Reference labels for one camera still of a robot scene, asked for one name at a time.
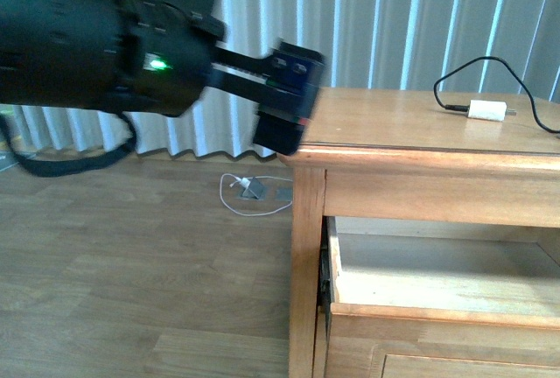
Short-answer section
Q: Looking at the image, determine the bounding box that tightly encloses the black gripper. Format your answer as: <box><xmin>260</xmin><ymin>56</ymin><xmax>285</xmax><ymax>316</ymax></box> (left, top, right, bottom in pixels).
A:
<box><xmin>115</xmin><ymin>0</ymin><xmax>325</xmax><ymax>156</ymax></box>

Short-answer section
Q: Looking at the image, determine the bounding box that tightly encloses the wooden top drawer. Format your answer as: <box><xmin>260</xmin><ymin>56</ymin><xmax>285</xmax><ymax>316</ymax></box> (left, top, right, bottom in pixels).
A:
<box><xmin>321</xmin><ymin>217</ymin><xmax>559</xmax><ymax>377</ymax></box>

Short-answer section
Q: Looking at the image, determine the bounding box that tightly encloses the closed grey floor plate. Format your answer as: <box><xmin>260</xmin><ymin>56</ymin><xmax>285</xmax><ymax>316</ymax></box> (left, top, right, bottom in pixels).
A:
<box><xmin>275</xmin><ymin>187</ymin><xmax>293</xmax><ymax>202</ymax></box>

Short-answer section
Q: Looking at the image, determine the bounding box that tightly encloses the open grey floor socket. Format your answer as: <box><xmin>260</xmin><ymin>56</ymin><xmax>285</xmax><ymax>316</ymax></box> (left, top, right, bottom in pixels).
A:
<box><xmin>240</xmin><ymin>178</ymin><xmax>267</xmax><ymax>200</ymax></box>

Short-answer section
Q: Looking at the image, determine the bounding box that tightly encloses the wooden nightstand cabinet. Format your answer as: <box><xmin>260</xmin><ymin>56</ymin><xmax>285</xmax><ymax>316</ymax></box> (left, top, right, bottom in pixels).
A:
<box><xmin>284</xmin><ymin>88</ymin><xmax>559</xmax><ymax>377</ymax></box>

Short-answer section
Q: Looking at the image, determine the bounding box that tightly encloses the white power adapter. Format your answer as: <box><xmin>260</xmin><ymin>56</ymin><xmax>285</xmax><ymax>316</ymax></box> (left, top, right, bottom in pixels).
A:
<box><xmin>467</xmin><ymin>100</ymin><xmax>517</xmax><ymax>123</ymax></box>

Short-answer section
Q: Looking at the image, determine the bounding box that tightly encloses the white floor cable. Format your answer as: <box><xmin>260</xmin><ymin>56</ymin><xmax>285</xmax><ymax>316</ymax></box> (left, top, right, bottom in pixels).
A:
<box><xmin>219</xmin><ymin>172</ymin><xmax>293</xmax><ymax>217</ymax></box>

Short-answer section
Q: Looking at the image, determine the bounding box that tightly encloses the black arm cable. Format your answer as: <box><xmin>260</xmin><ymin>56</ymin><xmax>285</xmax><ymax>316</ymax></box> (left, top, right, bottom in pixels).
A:
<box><xmin>0</xmin><ymin>111</ymin><xmax>137</xmax><ymax>178</ymax></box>

